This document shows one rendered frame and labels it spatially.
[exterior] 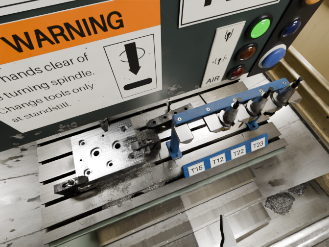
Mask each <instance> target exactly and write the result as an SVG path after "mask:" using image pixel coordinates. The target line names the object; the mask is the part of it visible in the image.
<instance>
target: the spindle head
mask: <svg viewBox="0 0 329 247"><path fill-rule="evenodd" d="M104 1H108V0H73V1H68V2H64V3H59V4H54V5H49V6H45V7H40V8H35V9H30V10H26V11H21V12H17V13H12V14H7V15H2V16H0V24H3V23H8V22H12V21H17V20H22V19H26V18H31V17H35V16H40V15H44V14H49V13H53V12H58V11H63V10H67V9H72V8H77V7H81V6H85V5H90V4H95V3H99V2H104ZM290 2H291V0H280V1H279V2H278V3H274V4H270V5H266V6H263V7H259V8H255V9H251V10H247V11H243V12H239V13H235V14H231V15H228V16H224V17H220V18H216V19H212V20H209V21H205V22H201V23H197V24H193V25H188V26H185V27H181V28H179V27H178V20H179V6H180V0H160V18H161V58H162V90H159V91H156V92H153V93H150V94H146V95H143V96H140V97H137V98H134V99H130V100H127V101H123V102H120V103H117V104H114V105H110V106H107V107H104V108H101V109H98V110H95V111H92V112H88V113H85V114H82V115H79V116H75V117H72V118H69V119H66V120H63V121H59V122H56V123H52V124H49V125H46V126H43V127H40V128H37V129H33V130H30V131H27V132H24V133H21V132H20V131H18V130H16V129H15V128H13V127H11V126H9V125H8V124H6V123H4V122H2V121H1V120H0V152H3V151H6V150H9V149H12V148H16V147H19V146H22V145H25V144H28V143H31V142H34V141H37V140H40V139H43V138H46V137H49V136H53V135H56V134H59V133H62V132H65V131H68V130H71V129H74V128H78V127H81V126H84V125H87V124H91V123H94V122H97V121H99V120H103V119H106V118H109V117H112V116H115V115H118V114H121V113H124V112H127V111H131V110H134V109H137V108H140V107H143V106H146V105H149V104H152V103H156V102H159V101H162V100H164V99H168V98H171V97H174V96H177V95H181V94H184V93H187V92H190V91H193V90H196V89H199V88H200V87H201V84H202V80H203V77H204V73H205V69H206V66H207V62H208V59H209V55H210V51H211V48H212V44H213V40H214V37H215V33H216V29H217V28H219V27H223V26H227V25H232V24H235V23H239V22H242V21H246V23H245V25H244V28H243V30H242V32H241V35H240V37H239V40H238V42H237V44H236V47H235V49H234V52H233V54H232V56H231V59H230V61H229V63H228V66H227V68H226V70H225V73H224V75H223V78H222V80H221V81H224V80H227V74H228V72H229V71H230V70H231V69H232V68H233V67H235V66H237V65H239V64H245V65H246V66H247V69H246V71H245V73H244V74H246V73H249V71H250V70H251V68H252V66H253V65H254V63H255V61H256V60H257V58H258V56H259V54H260V53H261V51H262V49H263V48H264V46H265V44H266V43H267V41H268V39H269V37H270V36H271V34H272V32H273V31H274V29H275V27H276V26H277V24H278V22H279V20H280V19H281V17H282V15H283V14H284V12H285V10H286V9H287V7H288V5H289V4H290ZM267 13H269V14H271V15H272V16H273V22H272V24H271V26H270V28H269V29H268V31H267V32H266V33H265V34H263V35H262V36H261V37H259V38H258V39H255V40H248V39H247V38H246V32H247V29H248V27H249V25H250V24H251V23H252V22H253V21H254V20H255V19H256V18H257V17H259V16H261V15H263V14H267ZM252 42H255V43H257V45H258V50H257V52H256V53H255V54H254V56H253V57H251V58H250V59H249V60H247V61H245V62H243V63H237V62H236V60H235V56H236V54H237V52H238V51H239V50H240V49H241V48H242V47H243V46H245V45H246V44H248V43H252Z"/></svg>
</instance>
